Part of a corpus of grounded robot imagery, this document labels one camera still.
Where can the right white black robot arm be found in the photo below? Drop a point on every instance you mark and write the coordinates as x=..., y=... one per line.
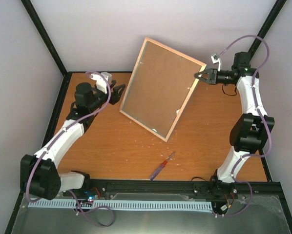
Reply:
x=252, y=130

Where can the light blue slotted cable duct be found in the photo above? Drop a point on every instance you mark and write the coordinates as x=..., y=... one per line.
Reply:
x=127, y=205

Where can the red purple handled screwdriver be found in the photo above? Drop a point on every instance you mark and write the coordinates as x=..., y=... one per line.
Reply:
x=160, y=167

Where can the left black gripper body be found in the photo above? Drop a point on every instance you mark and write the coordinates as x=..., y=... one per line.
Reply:
x=95, y=105

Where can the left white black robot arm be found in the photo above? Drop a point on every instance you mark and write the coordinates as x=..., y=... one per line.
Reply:
x=39, y=172

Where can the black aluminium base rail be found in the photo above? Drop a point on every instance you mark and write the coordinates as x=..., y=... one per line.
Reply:
x=104, y=188

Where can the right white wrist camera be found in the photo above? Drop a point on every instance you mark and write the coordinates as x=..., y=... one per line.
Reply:
x=216, y=59

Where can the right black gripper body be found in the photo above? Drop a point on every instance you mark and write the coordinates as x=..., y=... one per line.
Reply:
x=224, y=80

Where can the blue wooden photo frame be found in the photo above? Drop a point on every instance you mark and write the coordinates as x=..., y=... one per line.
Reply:
x=160, y=87

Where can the grey metal base plate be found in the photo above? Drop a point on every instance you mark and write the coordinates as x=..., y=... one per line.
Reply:
x=259, y=215

